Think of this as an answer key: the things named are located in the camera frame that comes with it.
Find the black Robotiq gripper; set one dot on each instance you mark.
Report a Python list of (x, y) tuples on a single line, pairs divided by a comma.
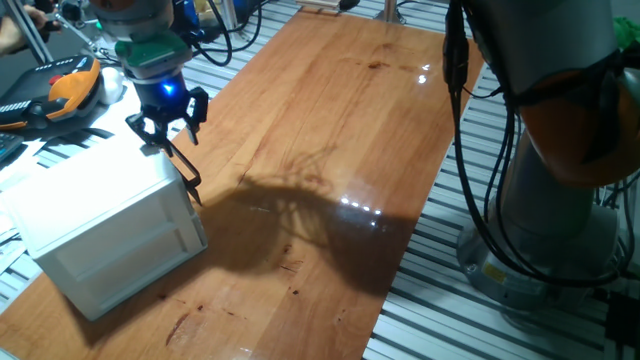
[(162, 97)]

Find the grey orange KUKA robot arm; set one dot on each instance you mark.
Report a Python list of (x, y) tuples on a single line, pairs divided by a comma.
[(565, 100)]

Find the white plastic drawer cabinet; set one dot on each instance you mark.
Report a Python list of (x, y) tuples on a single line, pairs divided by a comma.
[(75, 200)]

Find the bare person hand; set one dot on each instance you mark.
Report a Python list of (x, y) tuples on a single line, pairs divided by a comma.
[(15, 32)]

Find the orange black teach pendant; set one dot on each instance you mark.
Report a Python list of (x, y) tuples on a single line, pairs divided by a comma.
[(60, 90)]

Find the glossy brown wooden board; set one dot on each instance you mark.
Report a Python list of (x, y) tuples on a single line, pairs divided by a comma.
[(325, 150)]

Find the grey metal pole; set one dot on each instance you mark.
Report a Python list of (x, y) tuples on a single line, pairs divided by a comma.
[(30, 35)]

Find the green cloth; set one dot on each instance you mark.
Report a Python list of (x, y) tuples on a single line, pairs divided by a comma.
[(627, 32)]

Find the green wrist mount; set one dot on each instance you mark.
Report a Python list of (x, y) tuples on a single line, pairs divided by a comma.
[(152, 52)]

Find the aluminium frame profile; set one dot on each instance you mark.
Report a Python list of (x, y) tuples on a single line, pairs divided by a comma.
[(390, 10)]

